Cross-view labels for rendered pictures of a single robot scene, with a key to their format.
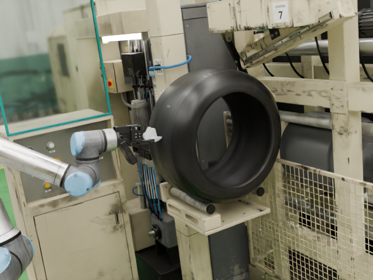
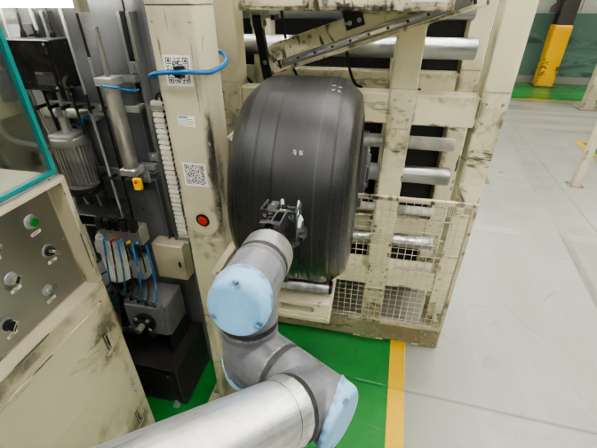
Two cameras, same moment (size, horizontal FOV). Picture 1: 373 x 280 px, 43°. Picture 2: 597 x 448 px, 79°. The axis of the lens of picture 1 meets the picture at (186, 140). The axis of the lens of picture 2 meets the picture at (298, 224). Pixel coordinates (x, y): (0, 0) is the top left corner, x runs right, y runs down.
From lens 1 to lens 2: 1.62 m
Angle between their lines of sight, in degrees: 48
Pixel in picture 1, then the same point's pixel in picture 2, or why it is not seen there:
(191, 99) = (345, 135)
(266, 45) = (332, 38)
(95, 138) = (276, 270)
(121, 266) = (125, 398)
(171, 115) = (320, 169)
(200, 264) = not seen: hidden behind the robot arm
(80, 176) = (353, 396)
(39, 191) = not seen: outside the picture
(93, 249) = (86, 411)
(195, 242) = not seen: hidden behind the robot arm
